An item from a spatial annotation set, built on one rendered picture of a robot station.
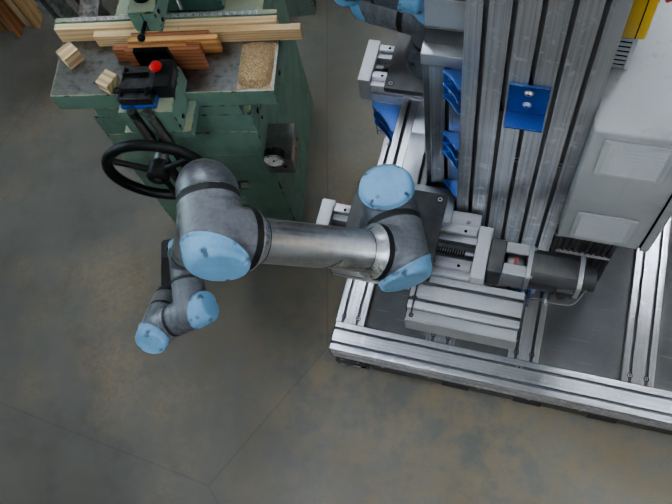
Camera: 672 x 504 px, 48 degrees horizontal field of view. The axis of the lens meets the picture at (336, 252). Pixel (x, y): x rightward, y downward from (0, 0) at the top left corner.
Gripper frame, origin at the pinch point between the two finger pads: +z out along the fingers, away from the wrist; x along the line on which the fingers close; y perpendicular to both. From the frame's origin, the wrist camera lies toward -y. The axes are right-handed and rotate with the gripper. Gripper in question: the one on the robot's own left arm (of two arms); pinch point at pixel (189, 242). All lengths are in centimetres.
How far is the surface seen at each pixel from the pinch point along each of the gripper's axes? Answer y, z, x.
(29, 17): -10, 147, -110
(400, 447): 82, 2, 52
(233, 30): -44, 32, 12
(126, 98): -36.9, 8.1, -10.4
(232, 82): -33.8, 22.6, 11.9
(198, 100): -29.4, 21.8, 2.3
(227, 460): 85, -4, -4
